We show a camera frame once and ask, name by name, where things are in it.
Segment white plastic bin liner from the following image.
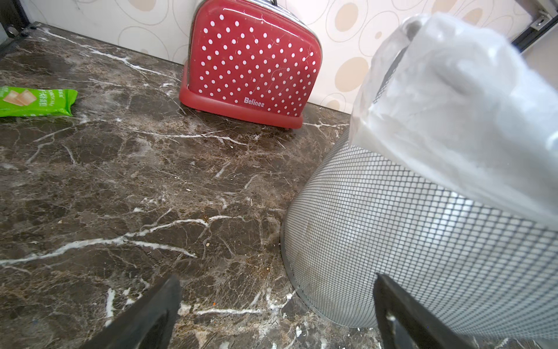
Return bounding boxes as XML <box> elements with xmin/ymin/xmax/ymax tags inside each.
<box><xmin>349</xmin><ymin>13</ymin><xmax>557</xmax><ymax>228</ymax></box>

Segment black vertical frame post left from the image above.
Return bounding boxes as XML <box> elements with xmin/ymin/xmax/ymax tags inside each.
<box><xmin>0</xmin><ymin>0</ymin><xmax>30</xmax><ymax>45</ymax></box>

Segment black vertical frame post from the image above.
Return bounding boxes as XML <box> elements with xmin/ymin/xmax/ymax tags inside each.
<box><xmin>0</xmin><ymin>0</ymin><xmax>30</xmax><ymax>45</ymax></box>
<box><xmin>512</xmin><ymin>10</ymin><xmax>557</xmax><ymax>52</ymax></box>

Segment green snack packet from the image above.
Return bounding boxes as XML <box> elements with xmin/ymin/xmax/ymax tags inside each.
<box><xmin>1</xmin><ymin>86</ymin><xmax>78</xmax><ymax>117</ymax></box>

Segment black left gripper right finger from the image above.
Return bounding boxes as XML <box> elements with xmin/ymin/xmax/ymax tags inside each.
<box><xmin>373</xmin><ymin>273</ymin><xmax>472</xmax><ymax>348</ymax></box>

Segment red polka dot toaster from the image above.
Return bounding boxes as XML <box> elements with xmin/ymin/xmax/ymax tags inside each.
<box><xmin>179</xmin><ymin>0</ymin><xmax>323</xmax><ymax>129</ymax></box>

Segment black vertical frame post right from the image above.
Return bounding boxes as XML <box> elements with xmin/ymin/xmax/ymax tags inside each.
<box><xmin>512</xmin><ymin>10</ymin><xmax>557</xmax><ymax>52</ymax></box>

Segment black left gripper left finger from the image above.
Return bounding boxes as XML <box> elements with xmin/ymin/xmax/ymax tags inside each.
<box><xmin>81</xmin><ymin>274</ymin><xmax>182</xmax><ymax>348</ymax></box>

